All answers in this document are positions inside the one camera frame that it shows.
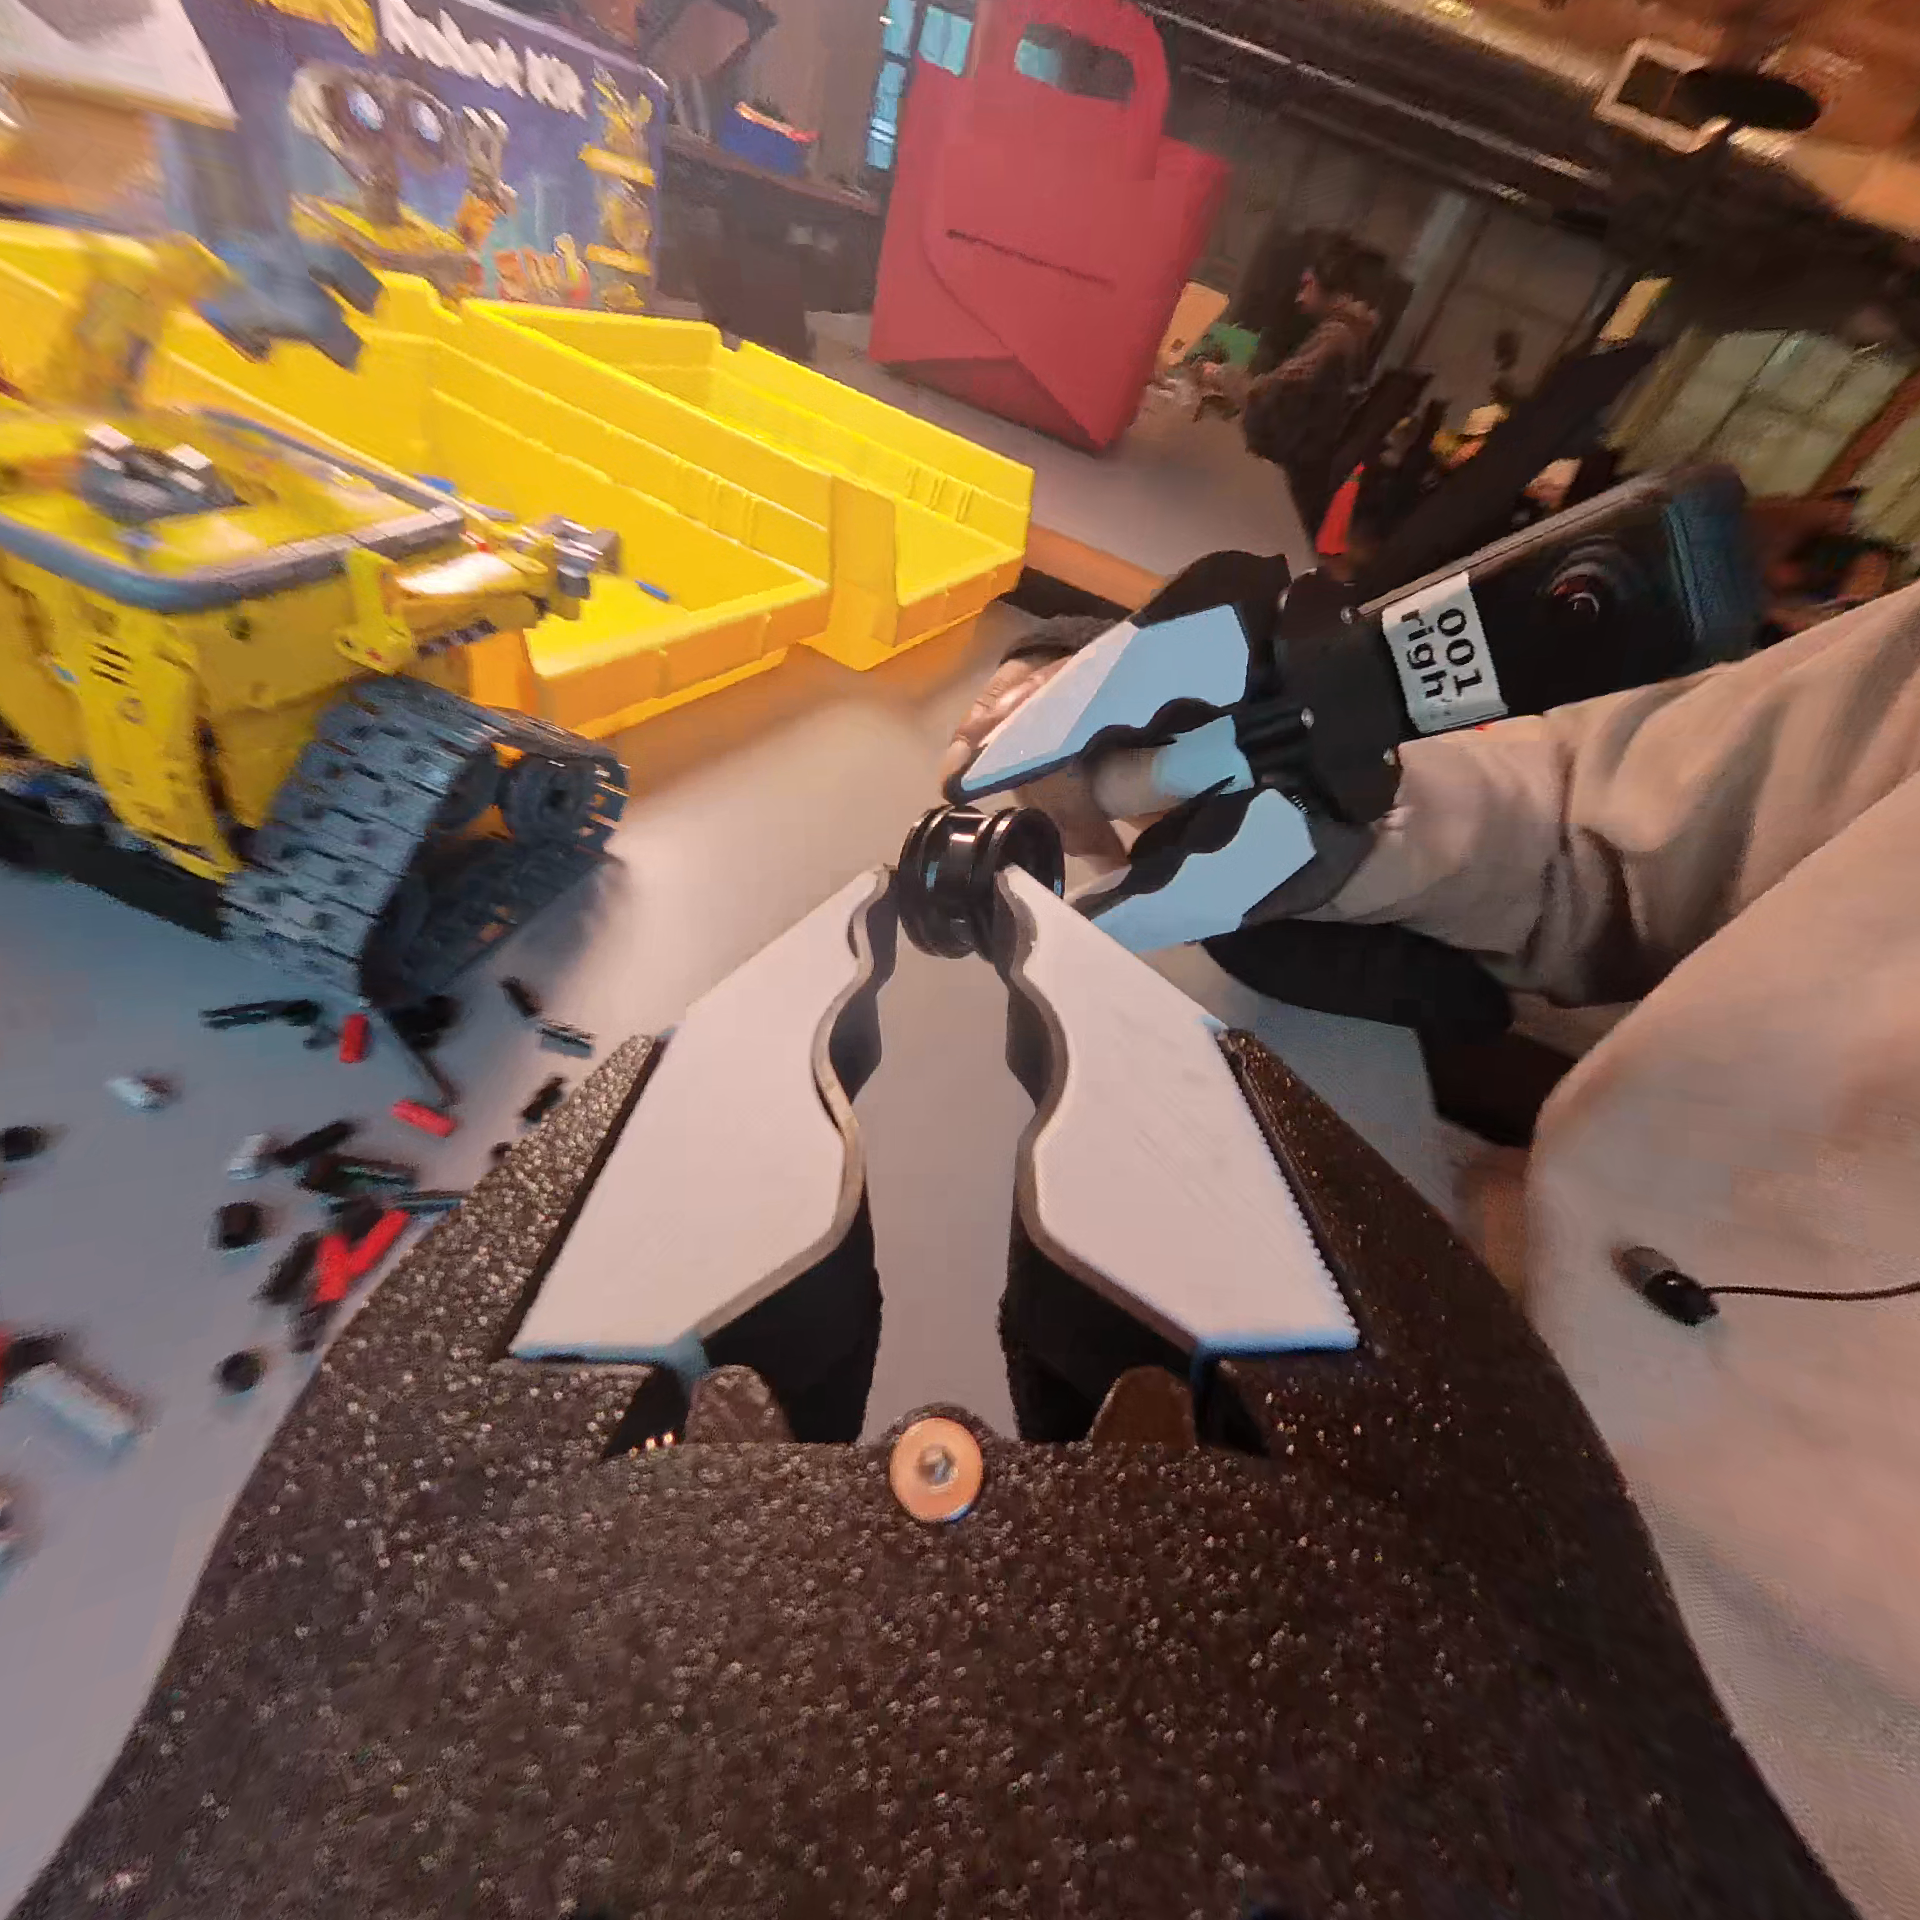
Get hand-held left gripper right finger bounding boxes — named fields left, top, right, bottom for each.
left=993, top=872, right=1364, bottom=1435

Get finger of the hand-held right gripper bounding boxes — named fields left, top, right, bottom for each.
left=1081, top=787, right=1345, bottom=955
left=955, top=609, right=1283, bottom=808

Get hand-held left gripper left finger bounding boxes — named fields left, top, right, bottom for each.
left=518, top=872, right=903, bottom=1442

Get black toy wheel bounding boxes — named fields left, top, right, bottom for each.
left=896, top=804, right=1070, bottom=962

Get pile of small pins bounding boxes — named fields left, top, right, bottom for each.
left=0, top=976, right=602, bottom=1561

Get yellow parts tray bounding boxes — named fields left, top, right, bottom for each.
left=0, top=217, right=841, bottom=744
left=466, top=296, right=1038, bottom=676

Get yellow tracked toy robot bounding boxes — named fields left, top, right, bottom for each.
left=0, top=226, right=634, bottom=1009

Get person's right forearm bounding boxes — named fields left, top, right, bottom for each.
left=1321, top=586, right=1920, bottom=1009

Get person's right hand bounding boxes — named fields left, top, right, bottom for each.
left=1031, top=746, right=1254, bottom=902

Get person's beige jacket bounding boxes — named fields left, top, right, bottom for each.
left=1516, top=872, right=1920, bottom=1920

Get blue toy set box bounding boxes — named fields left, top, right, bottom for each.
left=180, top=0, right=667, bottom=317

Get black clip-on cable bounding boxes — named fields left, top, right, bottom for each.
left=1620, top=1245, right=1920, bottom=1329

